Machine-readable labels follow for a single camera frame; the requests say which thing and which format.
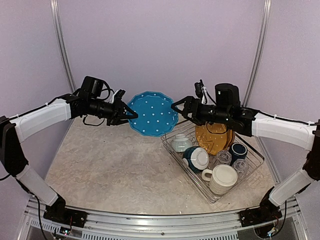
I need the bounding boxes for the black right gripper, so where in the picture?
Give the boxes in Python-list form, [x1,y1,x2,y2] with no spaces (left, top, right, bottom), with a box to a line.
[172,94,232,126]

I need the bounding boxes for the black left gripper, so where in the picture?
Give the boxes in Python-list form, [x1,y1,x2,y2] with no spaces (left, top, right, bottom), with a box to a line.
[88,96,138,126]

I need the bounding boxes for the blue polka dot plate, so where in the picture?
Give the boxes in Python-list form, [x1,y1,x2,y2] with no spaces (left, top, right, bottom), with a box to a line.
[127,91,179,137]

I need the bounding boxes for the yellow polka dot plate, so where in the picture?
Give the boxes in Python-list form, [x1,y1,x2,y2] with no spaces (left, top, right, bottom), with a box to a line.
[223,129,235,150]
[195,123,229,156]

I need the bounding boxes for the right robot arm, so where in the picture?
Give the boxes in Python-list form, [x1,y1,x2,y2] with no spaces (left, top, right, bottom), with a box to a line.
[171,82,320,222]

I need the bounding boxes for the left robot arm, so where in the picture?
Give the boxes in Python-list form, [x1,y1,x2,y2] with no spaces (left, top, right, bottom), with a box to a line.
[0,76,138,223]

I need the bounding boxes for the pale green ribbed bowl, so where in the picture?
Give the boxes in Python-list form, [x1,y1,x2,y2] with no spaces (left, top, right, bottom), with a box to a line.
[170,133,193,153]

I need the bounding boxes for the teal and white bowl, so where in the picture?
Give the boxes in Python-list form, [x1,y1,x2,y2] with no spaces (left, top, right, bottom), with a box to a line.
[182,146,210,173]

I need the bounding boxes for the clear glass near plates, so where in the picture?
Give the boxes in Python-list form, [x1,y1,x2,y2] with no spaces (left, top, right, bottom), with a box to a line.
[215,150,232,165]

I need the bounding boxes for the dark blue cup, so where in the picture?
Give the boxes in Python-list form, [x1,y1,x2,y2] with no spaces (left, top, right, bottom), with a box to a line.
[228,142,248,166]

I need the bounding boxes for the clear glass near rim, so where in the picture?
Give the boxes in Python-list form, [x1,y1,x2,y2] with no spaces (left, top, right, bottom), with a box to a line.
[232,159,249,175]

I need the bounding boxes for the white ribbed mug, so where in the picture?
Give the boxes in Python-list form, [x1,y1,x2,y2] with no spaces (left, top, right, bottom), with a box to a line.
[201,164,238,196]

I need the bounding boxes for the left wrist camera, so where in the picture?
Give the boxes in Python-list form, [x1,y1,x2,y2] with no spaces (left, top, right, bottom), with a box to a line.
[109,89,126,104]

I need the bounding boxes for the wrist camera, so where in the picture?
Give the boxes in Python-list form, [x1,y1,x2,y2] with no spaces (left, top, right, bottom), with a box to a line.
[109,89,126,104]
[194,79,208,104]

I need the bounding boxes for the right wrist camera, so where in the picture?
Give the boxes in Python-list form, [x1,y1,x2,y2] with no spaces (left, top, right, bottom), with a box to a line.
[194,79,208,104]

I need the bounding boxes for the metal wire dish rack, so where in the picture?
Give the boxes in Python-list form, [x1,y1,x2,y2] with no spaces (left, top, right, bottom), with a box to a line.
[161,120,264,204]

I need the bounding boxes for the front aluminium frame rail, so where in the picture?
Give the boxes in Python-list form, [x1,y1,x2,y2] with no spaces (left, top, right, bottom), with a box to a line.
[23,199,308,240]

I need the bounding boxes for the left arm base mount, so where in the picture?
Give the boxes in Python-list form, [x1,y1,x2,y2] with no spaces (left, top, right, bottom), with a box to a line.
[43,205,88,228]

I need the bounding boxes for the right aluminium frame post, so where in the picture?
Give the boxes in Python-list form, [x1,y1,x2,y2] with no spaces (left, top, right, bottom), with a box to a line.
[242,0,272,107]

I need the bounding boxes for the aluminium frame post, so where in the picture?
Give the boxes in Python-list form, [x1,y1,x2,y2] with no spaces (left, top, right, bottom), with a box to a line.
[49,0,76,92]
[242,0,272,107]

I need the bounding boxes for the left aluminium frame post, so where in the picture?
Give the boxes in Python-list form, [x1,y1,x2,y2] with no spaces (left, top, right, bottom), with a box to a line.
[49,0,76,92]

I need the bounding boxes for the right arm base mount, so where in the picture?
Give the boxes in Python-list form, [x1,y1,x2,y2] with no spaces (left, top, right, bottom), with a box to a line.
[239,207,283,227]

